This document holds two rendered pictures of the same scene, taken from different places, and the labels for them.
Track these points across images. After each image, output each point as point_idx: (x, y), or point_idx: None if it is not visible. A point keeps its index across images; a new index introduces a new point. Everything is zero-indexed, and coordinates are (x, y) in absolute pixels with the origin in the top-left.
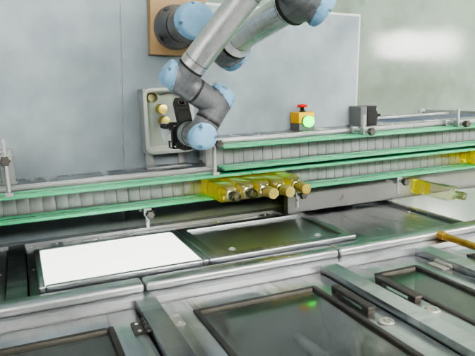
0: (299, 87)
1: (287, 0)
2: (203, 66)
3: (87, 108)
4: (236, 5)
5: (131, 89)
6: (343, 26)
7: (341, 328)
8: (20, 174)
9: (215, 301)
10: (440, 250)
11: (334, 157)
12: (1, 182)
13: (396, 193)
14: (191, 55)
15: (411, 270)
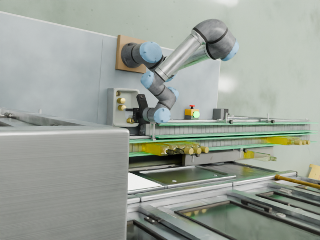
0: (190, 95)
1: (215, 45)
2: (167, 76)
3: (78, 96)
4: (190, 45)
5: (104, 87)
6: (212, 65)
7: (260, 218)
8: None
9: (182, 207)
10: (281, 184)
11: (212, 135)
12: None
13: (239, 156)
14: (163, 69)
15: (272, 193)
